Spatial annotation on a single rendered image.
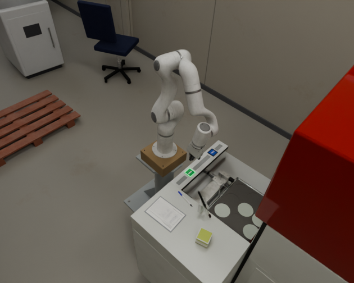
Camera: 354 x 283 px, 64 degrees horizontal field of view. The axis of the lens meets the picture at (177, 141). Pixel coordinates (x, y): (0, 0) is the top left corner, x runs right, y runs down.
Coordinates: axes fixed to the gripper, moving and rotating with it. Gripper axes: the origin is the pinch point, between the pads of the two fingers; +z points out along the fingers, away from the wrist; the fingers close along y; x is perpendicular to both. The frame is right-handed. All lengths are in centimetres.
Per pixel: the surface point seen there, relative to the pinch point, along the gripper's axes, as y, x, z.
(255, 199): -47, -18, 13
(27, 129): 197, 30, 142
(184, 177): -2.7, 5.5, 16.3
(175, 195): -8.0, 20.8, 14.3
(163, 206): -8.0, 31.7, 14.1
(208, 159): -4.8, -18.4, 15.4
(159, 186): 17, 0, 65
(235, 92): 59, -198, 103
